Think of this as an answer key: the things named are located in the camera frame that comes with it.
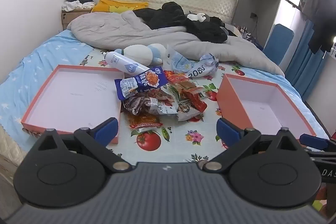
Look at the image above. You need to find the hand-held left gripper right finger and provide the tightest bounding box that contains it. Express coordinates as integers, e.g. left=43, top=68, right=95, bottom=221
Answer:
left=203, top=118, right=300, bottom=172

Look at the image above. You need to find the hanging dark jacket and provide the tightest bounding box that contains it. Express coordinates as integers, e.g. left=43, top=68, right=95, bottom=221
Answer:
left=307, top=0, right=336, bottom=54

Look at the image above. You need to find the grey blanket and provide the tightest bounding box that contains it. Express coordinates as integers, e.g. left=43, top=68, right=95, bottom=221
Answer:
left=67, top=11, right=285, bottom=77

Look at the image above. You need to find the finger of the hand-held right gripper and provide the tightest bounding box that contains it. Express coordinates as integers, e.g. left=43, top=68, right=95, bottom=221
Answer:
left=299, top=133, right=336, bottom=155

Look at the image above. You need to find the blue chair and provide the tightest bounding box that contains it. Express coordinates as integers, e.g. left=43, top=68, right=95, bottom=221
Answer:
left=262, top=24, right=294, bottom=67

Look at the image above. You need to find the red foil snack packet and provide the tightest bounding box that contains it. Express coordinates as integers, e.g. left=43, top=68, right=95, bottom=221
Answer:
left=165, top=70, right=195, bottom=84

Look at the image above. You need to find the blue star bedsheet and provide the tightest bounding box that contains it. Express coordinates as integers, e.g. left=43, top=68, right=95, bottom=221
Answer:
left=0, top=30, right=95, bottom=152

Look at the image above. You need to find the white printed snack packet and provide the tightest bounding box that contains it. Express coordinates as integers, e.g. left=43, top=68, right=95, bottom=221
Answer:
left=176, top=103, right=204, bottom=122

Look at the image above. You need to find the blue white plastic bag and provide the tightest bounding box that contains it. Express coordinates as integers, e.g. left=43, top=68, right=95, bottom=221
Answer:
left=163, top=45, right=196, bottom=73

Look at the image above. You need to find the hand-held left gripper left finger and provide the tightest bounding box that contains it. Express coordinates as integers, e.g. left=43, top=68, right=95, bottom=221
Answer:
left=37, top=118, right=132, bottom=172

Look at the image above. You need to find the cardboard box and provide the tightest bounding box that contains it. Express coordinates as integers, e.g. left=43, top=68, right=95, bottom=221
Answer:
left=62, top=9, right=92, bottom=30

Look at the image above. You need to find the pink box lid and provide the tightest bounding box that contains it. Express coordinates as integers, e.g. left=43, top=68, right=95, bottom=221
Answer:
left=20, top=64, right=125, bottom=145

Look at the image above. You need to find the blue snack packet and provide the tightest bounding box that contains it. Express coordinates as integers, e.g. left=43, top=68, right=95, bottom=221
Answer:
left=114, top=66, right=168, bottom=101

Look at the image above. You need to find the orange snack packet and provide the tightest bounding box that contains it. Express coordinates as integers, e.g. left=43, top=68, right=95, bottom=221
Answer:
left=129, top=113, right=162, bottom=132

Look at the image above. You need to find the black clothing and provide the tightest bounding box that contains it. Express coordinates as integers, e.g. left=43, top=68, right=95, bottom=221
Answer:
left=133, top=1, right=231, bottom=43

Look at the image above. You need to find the brown snack packet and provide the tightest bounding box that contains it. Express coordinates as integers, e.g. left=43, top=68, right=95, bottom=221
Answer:
left=123, top=96, right=177, bottom=115

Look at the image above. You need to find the white and blue plush toy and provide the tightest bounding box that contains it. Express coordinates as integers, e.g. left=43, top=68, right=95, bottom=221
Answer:
left=113, top=43, right=167, bottom=65

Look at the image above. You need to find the white spray bottle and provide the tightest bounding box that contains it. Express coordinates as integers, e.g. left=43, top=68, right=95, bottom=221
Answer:
left=102, top=50, right=151, bottom=76

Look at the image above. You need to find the yellow pillow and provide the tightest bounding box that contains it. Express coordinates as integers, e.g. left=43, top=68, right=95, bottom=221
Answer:
left=91, top=0, right=149, bottom=14

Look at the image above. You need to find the cluster of small bottles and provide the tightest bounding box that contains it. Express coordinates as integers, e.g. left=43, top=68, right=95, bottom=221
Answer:
left=236, top=26, right=261, bottom=46

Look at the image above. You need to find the green label snack packet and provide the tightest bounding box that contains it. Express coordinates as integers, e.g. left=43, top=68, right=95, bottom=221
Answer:
left=169, top=82, right=202, bottom=103

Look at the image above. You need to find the deep pink box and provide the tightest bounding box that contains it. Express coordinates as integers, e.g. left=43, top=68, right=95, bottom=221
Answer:
left=216, top=73, right=317, bottom=140

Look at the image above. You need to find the blue curtain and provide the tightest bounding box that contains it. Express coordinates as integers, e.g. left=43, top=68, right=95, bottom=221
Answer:
left=285, top=21, right=336, bottom=101

